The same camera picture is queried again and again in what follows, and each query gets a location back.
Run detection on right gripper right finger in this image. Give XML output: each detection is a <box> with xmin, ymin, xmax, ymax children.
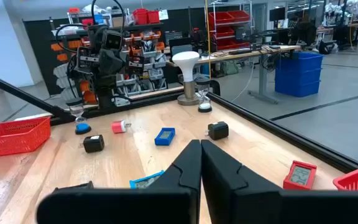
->
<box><xmin>201</xmin><ymin>139</ymin><xmax>358</xmax><ymax>224</ymax></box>

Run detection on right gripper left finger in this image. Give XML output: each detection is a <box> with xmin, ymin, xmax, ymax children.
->
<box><xmin>37</xmin><ymin>139</ymin><xmax>202</xmax><ymax>224</ymax></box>

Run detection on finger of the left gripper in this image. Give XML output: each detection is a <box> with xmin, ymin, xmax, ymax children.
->
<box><xmin>99</xmin><ymin>74</ymin><xmax>110</xmax><ymax>95</ymax></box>
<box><xmin>109</xmin><ymin>74</ymin><xmax>120</xmax><ymax>95</ymax></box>

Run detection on teal digital clock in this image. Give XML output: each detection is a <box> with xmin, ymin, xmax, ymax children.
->
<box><xmin>129</xmin><ymin>169</ymin><xmax>165</xmax><ymax>190</ymax></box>

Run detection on pink wall charger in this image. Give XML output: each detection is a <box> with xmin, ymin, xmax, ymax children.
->
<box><xmin>111</xmin><ymin>119</ymin><xmax>132</xmax><ymax>134</ymax></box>

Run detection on red digital clock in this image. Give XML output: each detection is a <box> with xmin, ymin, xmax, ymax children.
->
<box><xmin>282</xmin><ymin>160</ymin><xmax>318</xmax><ymax>191</ymax></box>

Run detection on black wall charger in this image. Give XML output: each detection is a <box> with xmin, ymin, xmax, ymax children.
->
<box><xmin>204</xmin><ymin>121</ymin><xmax>229</xmax><ymax>141</ymax></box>
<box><xmin>79</xmin><ymin>134</ymin><xmax>106</xmax><ymax>154</ymax></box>

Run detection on blue digital clock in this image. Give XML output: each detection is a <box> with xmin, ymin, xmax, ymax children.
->
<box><xmin>154</xmin><ymin>127</ymin><xmax>177</xmax><ymax>146</ymax></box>

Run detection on black digital clock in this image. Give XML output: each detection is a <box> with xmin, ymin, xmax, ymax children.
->
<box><xmin>53</xmin><ymin>180</ymin><xmax>94</xmax><ymax>191</ymax></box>

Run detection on blue sand hourglass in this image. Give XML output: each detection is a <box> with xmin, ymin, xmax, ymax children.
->
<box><xmin>66</xmin><ymin>98</ymin><xmax>92</xmax><ymax>136</ymax></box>

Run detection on red storage bin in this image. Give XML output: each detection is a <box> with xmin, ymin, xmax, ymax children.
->
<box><xmin>147</xmin><ymin>10</ymin><xmax>161</xmax><ymax>24</ymax></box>
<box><xmin>132</xmin><ymin>8</ymin><xmax>149</xmax><ymax>26</ymax></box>

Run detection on white ball on stand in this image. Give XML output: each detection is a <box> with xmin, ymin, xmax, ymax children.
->
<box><xmin>172</xmin><ymin>50</ymin><xmax>201</xmax><ymax>106</ymax></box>

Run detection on white sand hourglass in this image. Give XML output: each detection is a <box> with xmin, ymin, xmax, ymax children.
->
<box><xmin>195</xmin><ymin>77</ymin><xmax>213</xmax><ymax>113</ymax></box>

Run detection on stacked blue storage bins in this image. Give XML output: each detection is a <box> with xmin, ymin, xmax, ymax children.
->
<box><xmin>274</xmin><ymin>51</ymin><xmax>324</xmax><ymax>98</ymax></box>

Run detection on wooden desk grey legs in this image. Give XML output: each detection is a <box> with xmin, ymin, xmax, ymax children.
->
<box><xmin>165</xmin><ymin>44</ymin><xmax>303</xmax><ymax>105</ymax></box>

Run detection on black computer monitor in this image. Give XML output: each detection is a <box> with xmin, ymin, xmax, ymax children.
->
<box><xmin>268</xmin><ymin>6</ymin><xmax>287</xmax><ymax>22</ymax></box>

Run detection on person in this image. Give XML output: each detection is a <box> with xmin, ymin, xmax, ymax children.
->
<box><xmin>290</xmin><ymin>14</ymin><xmax>318</xmax><ymax>47</ymax></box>

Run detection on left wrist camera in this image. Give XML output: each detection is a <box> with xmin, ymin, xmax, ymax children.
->
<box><xmin>103</xmin><ymin>30</ymin><xmax>124</xmax><ymax>50</ymax></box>

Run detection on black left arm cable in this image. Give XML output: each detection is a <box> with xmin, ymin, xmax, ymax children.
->
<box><xmin>55</xmin><ymin>0</ymin><xmax>126</xmax><ymax>54</ymax></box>

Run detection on yellow cable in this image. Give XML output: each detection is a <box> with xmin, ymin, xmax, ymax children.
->
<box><xmin>204</xmin><ymin>0</ymin><xmax>213</xmax><ymax>79</ymax></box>

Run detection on wire shelf with red bins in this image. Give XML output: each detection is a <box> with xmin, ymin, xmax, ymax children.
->
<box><xmin>206</xmin><ymin>1</ymin><xmax>254</xmax><ymax>52</ymax></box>

